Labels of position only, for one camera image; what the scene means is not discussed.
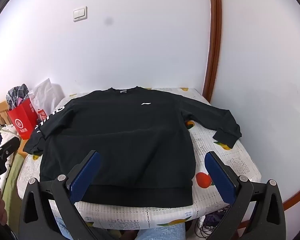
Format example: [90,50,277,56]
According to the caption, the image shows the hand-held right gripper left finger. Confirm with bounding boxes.
[19,150,102,240]

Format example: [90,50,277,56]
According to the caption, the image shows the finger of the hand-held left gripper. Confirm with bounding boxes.
[0,133,20,167]

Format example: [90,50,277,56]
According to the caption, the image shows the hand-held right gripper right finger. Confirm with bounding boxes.
[204,151,288,240]

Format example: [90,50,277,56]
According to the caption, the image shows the black sweatshirt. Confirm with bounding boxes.
[23,86,242,208]

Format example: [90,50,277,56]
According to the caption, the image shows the white floral bedding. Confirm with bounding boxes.
[0,124,22,188]

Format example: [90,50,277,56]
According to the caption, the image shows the fruit print table cover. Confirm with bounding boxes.
[16,87,262,230]

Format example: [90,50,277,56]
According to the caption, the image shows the green sheet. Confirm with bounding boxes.
[1,140,27,230]

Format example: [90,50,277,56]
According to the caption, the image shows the large red paper bag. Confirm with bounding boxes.
[7,97,39,140]

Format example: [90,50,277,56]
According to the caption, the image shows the plaid cloth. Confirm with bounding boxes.
[6,83,30,111]

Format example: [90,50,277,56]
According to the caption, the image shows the white plastic bag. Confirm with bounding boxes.
[29,78,65,115]

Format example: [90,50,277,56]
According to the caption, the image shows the light blue fabric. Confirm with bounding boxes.
[136,226,186,240]

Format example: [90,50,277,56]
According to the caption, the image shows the tangled dark cables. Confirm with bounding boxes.
[195,209,232,239]

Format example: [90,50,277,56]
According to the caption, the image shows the wooden door frame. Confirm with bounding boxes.
[202,0,226,104]

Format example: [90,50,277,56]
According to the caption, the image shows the white light switch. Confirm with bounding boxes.
[73,6,88,22]

